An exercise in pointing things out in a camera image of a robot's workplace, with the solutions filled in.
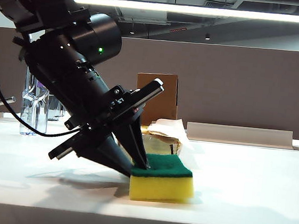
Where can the clear plastic water bottle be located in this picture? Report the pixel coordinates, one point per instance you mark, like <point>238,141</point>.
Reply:
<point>32,110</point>

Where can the clear glass mug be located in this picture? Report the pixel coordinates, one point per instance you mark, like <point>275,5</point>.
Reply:
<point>57,110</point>

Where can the long ceiling light strip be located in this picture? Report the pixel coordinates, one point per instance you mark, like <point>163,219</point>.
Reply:
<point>203,10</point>

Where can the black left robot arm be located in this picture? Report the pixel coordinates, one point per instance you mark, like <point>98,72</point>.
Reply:
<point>42,12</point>

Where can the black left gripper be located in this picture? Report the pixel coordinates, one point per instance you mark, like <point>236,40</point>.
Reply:
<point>94,106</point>

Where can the narrow brown desk partition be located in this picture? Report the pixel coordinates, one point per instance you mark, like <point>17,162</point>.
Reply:
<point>1,75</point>

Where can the brown cardboard box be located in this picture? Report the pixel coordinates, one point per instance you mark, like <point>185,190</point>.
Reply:
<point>165,92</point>

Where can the wide brown desk partition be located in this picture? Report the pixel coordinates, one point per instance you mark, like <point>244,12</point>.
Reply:
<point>235,86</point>

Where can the black ceiling spotlight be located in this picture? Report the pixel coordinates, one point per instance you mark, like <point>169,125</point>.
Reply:
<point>132,31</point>
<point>207,37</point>

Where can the yellow sponge with green pad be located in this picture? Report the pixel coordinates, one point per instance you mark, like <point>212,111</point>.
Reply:
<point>160,190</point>

